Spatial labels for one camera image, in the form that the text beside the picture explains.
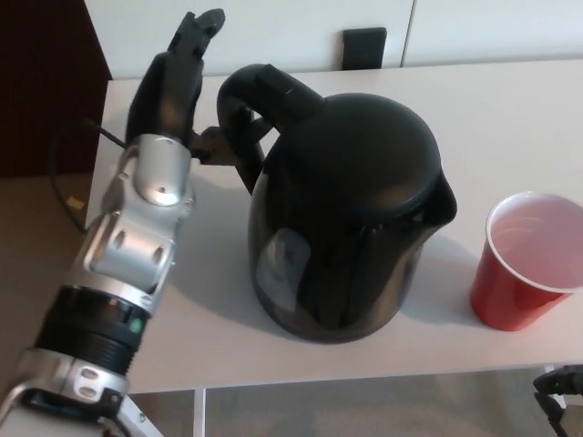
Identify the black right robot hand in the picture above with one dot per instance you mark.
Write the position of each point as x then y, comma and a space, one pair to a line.
562, 387

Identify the dark brown door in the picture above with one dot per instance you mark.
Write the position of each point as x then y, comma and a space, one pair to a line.
41, 82

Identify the black electric kettle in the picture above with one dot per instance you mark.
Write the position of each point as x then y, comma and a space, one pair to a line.
341, 227

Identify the white table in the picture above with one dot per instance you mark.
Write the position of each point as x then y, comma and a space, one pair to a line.
205, 328

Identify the white cabinet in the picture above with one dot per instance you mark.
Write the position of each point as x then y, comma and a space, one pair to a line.
282, 27

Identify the yellow tape piece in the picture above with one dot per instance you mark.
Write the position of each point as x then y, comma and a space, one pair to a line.
75, 202

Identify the red plastic cup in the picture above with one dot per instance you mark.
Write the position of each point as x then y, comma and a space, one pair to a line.
501, 300

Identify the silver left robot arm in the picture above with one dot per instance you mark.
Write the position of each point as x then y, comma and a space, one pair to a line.
127, 246

